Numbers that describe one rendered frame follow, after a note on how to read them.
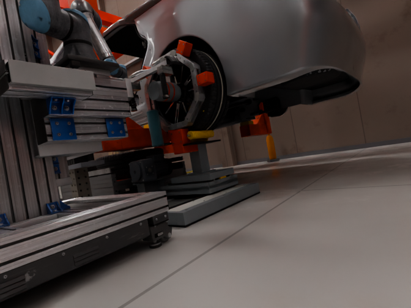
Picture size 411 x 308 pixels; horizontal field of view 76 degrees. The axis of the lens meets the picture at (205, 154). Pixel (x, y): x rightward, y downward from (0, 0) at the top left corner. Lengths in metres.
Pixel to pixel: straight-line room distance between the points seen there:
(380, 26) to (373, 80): 0.85
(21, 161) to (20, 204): 0.17
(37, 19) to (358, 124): 4.96
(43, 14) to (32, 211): 0.73
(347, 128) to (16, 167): 5.02
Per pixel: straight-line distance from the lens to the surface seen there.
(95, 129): 1.23
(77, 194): 2.17
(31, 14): 1.25
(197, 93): 1.80
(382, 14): 5.64
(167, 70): 1.75
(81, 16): 1.36
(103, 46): 1.62
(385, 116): 5.37
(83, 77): 1.07
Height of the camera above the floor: 0.35
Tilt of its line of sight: level
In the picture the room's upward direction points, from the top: 10 degrees counter-clockwise
